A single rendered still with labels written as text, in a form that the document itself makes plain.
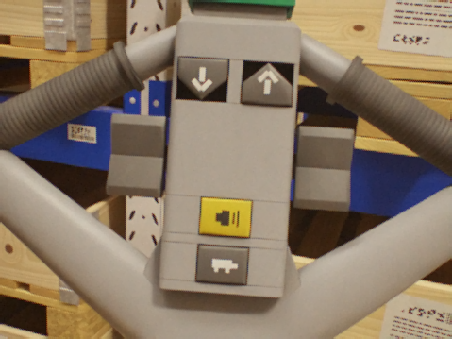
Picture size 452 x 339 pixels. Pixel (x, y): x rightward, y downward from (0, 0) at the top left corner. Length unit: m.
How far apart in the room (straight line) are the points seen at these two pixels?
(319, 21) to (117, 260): 0.63
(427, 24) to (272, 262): 0.62
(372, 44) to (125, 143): 0.61
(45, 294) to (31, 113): 0.94
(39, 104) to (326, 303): 0.26
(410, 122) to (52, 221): 0.28
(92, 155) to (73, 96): 0.80
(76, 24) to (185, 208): 0.78
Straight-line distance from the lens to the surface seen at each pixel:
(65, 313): 1.33
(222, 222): 0.39
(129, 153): 0.41
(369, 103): 0.41
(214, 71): 0.39
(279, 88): 0.39
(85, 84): 0.42
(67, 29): 1.12
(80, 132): 1.22
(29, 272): 1.34
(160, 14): 1.10
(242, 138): 0.39
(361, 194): 1.04
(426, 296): 1.03
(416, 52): 0.93
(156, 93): 1.11
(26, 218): 0.43
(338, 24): 0.94
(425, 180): 1.03
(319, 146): 0.40
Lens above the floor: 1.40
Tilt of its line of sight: 16 degrees down
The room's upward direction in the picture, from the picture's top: 3 degrees clockwise
